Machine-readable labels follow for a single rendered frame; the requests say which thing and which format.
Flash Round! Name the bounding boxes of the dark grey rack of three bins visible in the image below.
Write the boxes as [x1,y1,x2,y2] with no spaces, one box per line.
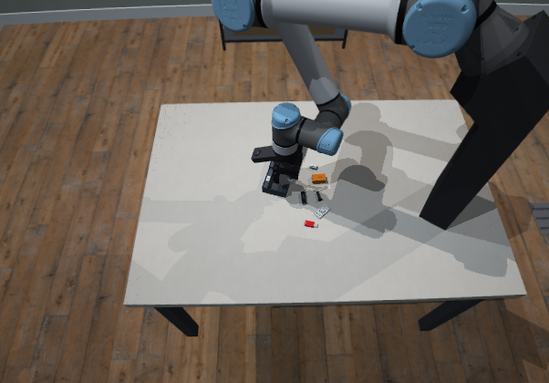
[262,161,290,197]

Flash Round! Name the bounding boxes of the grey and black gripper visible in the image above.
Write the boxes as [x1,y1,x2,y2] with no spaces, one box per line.
[273,144,303,187]

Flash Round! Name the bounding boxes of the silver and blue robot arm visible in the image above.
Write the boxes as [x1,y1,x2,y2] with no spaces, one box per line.
[212,0,529,163]

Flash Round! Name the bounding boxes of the orange 9v battery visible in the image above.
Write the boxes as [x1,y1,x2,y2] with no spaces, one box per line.
[311,174,326,183]

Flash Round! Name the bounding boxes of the white domino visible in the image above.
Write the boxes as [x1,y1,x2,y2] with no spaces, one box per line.
[315,204,330,219]

